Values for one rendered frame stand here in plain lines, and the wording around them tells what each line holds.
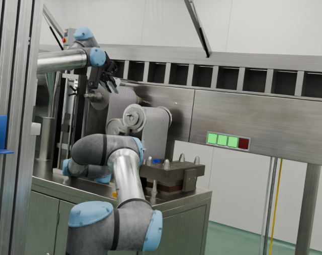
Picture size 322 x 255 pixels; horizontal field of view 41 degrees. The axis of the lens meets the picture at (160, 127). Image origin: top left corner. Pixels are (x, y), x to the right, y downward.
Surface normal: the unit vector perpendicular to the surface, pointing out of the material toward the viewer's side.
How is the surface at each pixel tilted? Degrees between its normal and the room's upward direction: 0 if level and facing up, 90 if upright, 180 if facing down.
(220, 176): 90
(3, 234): 90
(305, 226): 90
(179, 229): 90
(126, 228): 69
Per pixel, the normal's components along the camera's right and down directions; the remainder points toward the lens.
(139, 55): -0.54, -0.01
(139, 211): 0.20, -0.87
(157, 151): 0.83, 0.13
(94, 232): 0.29, 0.07
